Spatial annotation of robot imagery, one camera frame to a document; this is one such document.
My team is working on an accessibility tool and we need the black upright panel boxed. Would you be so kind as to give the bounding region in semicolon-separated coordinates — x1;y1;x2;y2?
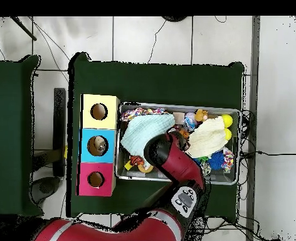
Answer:
52;87;67;178

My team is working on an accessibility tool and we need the plain wooden block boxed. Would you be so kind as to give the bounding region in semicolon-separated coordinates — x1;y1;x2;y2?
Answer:
172;112;186;125

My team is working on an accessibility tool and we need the dark grey floor base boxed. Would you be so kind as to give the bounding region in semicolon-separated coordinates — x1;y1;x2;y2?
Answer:
28;176;61;205

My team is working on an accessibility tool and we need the dark green table cloth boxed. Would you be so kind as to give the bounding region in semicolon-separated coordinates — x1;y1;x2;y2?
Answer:
66;51;245;223
0;54;44;217

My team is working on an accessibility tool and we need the mint green muslin cloth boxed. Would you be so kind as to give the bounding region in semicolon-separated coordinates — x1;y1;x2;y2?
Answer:
120;114;176;164

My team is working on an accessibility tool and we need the wooden box with three holes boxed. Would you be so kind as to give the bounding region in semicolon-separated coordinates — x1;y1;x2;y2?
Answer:
75;93;121;197

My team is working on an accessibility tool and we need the crumpled confetti print paper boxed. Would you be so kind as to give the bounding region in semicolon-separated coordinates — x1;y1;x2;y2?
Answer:
120;107;145;122

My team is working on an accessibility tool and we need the crushed clear bottle blue label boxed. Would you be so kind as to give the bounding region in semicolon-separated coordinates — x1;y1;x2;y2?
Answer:
184;112;198;131

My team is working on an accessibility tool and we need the black cable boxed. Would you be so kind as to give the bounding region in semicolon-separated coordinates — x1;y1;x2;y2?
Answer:
239;109;296;158

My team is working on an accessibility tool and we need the silver wire mesh bin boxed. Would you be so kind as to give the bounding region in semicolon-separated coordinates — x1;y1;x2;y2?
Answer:
114;101;242;186

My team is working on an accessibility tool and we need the blue spiky ball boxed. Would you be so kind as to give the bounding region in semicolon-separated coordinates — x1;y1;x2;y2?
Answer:
208;150;225;171

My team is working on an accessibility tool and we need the orange tiger plush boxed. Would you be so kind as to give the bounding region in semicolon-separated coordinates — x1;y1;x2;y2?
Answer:
129;155;145;168

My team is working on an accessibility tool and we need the black round object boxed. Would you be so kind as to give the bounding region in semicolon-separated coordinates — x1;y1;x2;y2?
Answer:
161;16;189;23

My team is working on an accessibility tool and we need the brown plush animal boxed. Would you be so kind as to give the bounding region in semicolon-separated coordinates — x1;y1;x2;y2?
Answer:
194;109;209;122

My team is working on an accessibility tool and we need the black tripod leg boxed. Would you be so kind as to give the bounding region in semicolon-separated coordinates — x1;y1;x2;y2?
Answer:
9;16;38;41

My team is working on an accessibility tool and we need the cream muslin cloth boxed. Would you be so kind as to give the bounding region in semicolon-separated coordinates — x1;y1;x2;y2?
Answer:
185;115;228;159

